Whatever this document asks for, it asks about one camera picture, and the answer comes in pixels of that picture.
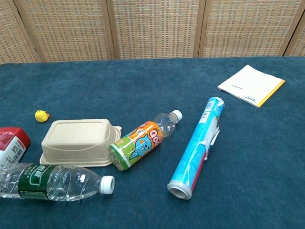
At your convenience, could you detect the small yellow toy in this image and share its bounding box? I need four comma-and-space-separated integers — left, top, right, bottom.
35, 109, 51, 123

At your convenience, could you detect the Qoo orange drink bottle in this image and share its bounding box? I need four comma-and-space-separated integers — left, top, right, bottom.
108, 109, 183, 171

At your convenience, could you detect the clear green-label water bottle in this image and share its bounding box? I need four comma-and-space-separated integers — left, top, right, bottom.
0, 162, 115, 202

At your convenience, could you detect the red NFC juice bottle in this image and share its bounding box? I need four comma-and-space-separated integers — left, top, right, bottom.
0, 126, 31, 169

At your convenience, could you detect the blue table cloth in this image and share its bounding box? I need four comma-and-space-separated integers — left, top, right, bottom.
0, 56, 305, 229

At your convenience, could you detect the blue cling film roll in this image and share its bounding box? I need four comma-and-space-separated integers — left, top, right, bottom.
166, 96, 225, 200

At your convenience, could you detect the beige lidded lunch box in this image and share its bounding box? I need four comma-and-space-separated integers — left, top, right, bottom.
39, 119, 122, 168

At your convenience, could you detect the woven wooden folding screen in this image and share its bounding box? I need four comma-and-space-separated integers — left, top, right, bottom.
0, 0, 305, 64

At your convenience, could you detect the white notepad yellow spine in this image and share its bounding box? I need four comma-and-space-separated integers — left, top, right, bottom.
217, 64, 286, 108

